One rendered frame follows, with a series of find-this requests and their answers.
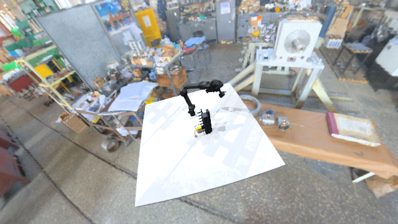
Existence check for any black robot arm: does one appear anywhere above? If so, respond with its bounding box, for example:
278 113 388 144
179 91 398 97
180 80 224 117

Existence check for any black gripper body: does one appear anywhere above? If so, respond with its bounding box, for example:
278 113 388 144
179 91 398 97
214 88 225 98

